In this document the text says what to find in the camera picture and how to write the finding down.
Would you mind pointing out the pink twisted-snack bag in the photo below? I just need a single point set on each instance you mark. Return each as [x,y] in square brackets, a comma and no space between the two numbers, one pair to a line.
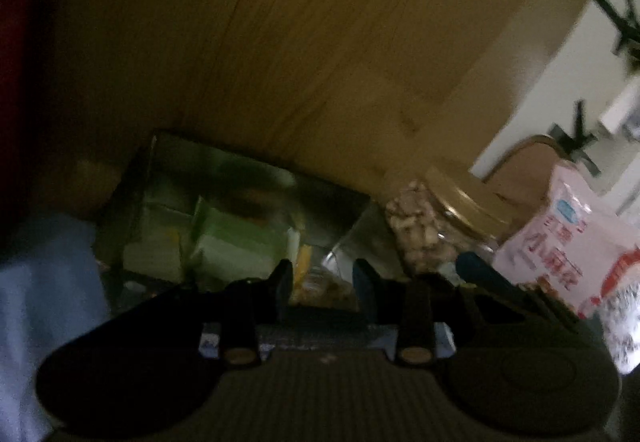
[579,251]

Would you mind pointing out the brown wooden chair back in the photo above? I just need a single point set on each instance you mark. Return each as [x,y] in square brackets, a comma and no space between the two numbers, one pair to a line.
[521,177]

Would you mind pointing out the clear seed snack packet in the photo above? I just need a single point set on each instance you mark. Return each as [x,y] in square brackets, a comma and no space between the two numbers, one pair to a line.
[318,281]

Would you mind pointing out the black cardboard storage box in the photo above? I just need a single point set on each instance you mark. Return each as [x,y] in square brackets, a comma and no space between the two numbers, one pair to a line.
[176,171]

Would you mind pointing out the green snack packet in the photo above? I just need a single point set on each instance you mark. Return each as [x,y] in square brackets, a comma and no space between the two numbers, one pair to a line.
[170,245]

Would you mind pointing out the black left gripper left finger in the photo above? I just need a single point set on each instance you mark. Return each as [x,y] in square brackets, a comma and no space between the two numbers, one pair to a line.
[237,316]

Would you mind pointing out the clear nut jar gold lid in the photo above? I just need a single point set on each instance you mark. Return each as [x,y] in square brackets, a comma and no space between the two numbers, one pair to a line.
[445,213]

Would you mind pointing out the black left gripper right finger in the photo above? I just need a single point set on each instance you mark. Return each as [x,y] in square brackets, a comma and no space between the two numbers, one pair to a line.
[415,310]

